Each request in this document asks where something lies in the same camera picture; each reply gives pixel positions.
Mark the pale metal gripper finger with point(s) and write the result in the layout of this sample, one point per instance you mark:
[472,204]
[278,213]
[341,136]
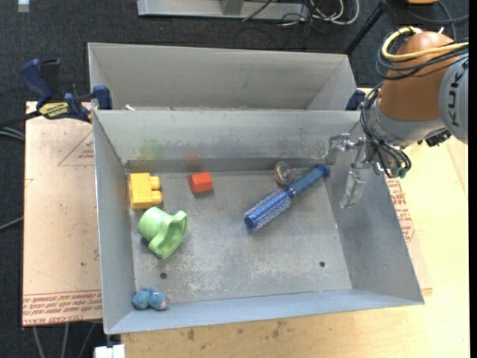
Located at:
[334,148]
[352,191]

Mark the blue round hairbrush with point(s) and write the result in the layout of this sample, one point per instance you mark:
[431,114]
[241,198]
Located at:
[272,205]

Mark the grey metal bin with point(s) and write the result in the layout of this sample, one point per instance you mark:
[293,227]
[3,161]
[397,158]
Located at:
[238,259]

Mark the orange-red block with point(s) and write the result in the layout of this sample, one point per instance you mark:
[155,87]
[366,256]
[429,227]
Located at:
[200,183]

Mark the light green plastic cup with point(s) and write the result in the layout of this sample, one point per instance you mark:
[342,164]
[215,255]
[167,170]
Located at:
[164,233]

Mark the yellow toy building block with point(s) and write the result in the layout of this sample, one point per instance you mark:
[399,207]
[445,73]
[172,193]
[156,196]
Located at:
[143,191]

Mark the blue soft toy animal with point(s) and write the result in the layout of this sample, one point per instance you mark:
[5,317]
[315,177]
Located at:
[149,300]

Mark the brown cardboard board, red print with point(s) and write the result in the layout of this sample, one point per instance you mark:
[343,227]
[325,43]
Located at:
[59,215]

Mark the black cylinder on white bracket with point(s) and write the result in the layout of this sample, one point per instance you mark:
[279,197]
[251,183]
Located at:
[438,138]

